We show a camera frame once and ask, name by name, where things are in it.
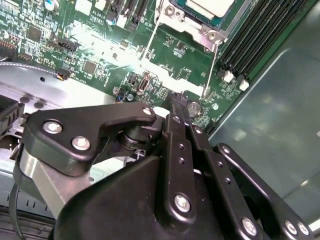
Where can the silver CPU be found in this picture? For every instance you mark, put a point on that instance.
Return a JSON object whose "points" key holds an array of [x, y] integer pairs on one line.
{"points": [[212, 6]]}

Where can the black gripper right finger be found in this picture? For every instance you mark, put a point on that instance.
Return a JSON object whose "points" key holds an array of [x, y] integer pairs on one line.
{"points": [[215, 172]]}

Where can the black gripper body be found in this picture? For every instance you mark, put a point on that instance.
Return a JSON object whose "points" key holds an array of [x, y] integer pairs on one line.
{"points": [[112, 212]]}

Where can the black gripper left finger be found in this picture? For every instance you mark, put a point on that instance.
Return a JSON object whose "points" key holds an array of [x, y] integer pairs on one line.
{"points": [[82, 120]]}

